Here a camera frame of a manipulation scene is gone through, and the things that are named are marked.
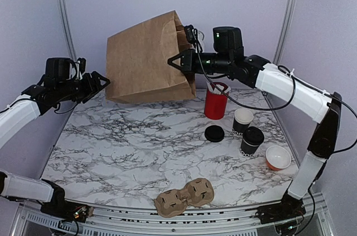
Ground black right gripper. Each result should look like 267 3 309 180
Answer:
167 49 232 75

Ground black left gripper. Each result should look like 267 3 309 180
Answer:
56 70 110 103

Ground brown paper bag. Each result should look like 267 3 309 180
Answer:
105 11 196 104

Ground black plastic cup lid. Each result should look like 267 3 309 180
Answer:
243 126 265 146

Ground brown cardboard cup carrier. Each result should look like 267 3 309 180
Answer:
154 178 215 218

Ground black paper coffee cup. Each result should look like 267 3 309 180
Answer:
240 139 260 158

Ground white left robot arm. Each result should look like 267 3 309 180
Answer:
1 71 110 222

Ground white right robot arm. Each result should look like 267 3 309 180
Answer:
167 49 341 224

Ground white sugar stick packets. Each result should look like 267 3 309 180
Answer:
207 82 231 95

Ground red cylindrical canister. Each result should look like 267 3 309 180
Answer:
204 88 228 120

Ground black plastic cup lids stack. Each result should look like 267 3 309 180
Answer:
204 125 225 143

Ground black stacked paper cup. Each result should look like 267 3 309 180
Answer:
232 108 254 136

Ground orange white bowl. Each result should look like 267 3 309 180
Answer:
265 146 291 171

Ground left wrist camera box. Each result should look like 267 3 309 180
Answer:
45 57 86 82

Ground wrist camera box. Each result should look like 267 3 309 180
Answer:
45 57 86 82
213 26 244 53

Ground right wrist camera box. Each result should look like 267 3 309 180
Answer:
213 26 244 53

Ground aluminium frame post left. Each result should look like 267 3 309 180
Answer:
57 0 77 62

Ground aluminium frame post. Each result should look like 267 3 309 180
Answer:
57 0 77 62
273 0 296 64

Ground aluminium frame post right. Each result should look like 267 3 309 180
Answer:
273 0 296 64

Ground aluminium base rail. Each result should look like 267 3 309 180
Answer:
10 193 336 235

